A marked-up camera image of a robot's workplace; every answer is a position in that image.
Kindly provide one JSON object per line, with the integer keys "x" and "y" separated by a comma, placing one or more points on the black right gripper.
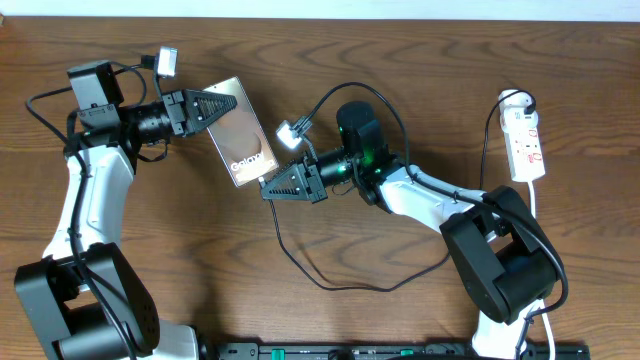
{"x": 304, "y": 189}

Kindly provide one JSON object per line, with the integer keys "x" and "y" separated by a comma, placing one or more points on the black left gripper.
{"x": 176, "y": 116}

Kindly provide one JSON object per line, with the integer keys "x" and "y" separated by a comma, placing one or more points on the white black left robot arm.
{"x": 83, "y": 298}

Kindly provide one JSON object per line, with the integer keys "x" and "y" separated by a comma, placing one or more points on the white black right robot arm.
{"x": 506, "y": 263}

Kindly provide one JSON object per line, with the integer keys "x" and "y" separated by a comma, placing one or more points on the white USB charger plug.
{"x": 515, "y": 102}

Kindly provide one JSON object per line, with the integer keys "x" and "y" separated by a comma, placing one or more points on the white power strip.
{"x": 523, "y": 146}

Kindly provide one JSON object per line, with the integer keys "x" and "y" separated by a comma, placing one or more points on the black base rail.
{"x": 253, "y": 351}

